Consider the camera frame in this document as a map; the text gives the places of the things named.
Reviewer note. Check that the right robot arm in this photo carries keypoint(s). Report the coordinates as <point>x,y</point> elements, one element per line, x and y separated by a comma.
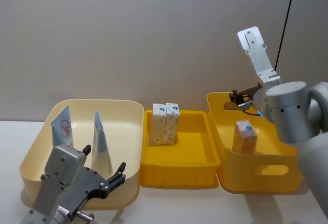
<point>289,111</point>

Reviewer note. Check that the shallow yellow plastic tray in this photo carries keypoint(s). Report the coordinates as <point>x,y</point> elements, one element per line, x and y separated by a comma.
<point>189,152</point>

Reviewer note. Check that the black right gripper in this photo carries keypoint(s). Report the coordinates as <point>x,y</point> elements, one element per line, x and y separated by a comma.
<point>252,92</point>

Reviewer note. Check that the small white patterned carton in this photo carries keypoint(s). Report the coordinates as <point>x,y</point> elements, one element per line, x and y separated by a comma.
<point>244,139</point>
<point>156,129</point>
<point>171,127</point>

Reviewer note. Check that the cream plastic bin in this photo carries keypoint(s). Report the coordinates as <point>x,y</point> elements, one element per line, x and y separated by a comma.
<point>120,121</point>

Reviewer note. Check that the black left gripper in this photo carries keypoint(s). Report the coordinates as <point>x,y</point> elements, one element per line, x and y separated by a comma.
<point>88,184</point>

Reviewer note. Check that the white tube with blue print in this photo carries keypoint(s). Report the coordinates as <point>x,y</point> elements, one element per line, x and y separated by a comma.
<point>100,147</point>

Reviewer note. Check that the white tube with red print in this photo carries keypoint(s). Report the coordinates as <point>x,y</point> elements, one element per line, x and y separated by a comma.
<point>61,129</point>

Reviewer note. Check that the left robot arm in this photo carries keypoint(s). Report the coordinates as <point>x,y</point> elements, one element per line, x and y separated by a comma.
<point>62,162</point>

